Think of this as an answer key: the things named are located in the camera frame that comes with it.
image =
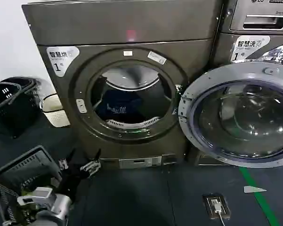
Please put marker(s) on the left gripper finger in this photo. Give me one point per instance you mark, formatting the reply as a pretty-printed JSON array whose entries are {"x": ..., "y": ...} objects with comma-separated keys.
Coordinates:
[
  {"x": 69, "y": 160},
  {"x": 91, "y": 166}
]

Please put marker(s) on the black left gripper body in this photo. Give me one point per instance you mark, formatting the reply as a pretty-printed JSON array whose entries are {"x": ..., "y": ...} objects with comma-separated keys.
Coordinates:
[{"x": 71, "y": 179}]

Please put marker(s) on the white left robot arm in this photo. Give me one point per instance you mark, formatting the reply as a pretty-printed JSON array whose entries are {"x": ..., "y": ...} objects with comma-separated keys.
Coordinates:
[{"x": 57, "y": 206}]

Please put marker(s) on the grey slatted laundry basket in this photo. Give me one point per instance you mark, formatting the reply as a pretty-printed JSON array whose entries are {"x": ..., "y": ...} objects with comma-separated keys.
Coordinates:
[{"x": 21, "y": 169}]

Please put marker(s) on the dark garment with white print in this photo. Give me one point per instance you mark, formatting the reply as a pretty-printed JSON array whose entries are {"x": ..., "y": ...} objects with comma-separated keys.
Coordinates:
[{"x": 122, "y": 106}]

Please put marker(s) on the black plastic laundry basket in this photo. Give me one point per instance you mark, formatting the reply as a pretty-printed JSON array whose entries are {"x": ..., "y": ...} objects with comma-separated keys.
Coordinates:
[
  {"x": 34, "y": 81},
  {"x": 11, "y": 110}
]

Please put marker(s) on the white dryer label sticker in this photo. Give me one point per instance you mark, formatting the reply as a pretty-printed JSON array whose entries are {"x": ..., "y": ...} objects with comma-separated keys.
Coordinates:
[{"x": 60, "y": 60}]

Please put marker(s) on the grey front-load dryer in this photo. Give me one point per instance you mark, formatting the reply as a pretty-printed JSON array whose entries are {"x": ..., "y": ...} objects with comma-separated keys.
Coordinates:
[{"x": 136, "y": 70}]

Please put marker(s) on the metal floor socket box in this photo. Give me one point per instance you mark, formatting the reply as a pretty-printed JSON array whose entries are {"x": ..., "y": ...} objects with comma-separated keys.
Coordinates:
[{"x": 223, "y": 207}]

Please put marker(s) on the round glass dryer door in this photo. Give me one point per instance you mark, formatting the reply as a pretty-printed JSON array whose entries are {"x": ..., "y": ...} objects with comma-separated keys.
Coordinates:
[{"x": 240, "y": 115}]

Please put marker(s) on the white arrow floor sticker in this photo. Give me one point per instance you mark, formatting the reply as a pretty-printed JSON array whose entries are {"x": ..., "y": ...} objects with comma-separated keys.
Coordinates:
[{"x": 253, "y": 189}]

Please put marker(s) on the green floor tape line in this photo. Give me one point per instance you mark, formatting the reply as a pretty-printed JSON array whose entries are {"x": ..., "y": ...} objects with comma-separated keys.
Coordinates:
[{"x": 259, "y": 195}]

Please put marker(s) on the white washer label sticker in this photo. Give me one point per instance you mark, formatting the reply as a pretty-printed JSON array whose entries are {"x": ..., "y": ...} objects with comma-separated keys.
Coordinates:
[{"x": 246, "y": 48}]

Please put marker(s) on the grey front-load washer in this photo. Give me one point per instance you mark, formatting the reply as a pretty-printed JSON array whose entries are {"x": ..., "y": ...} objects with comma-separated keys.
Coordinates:
[{"x": 256, "y": 26}]

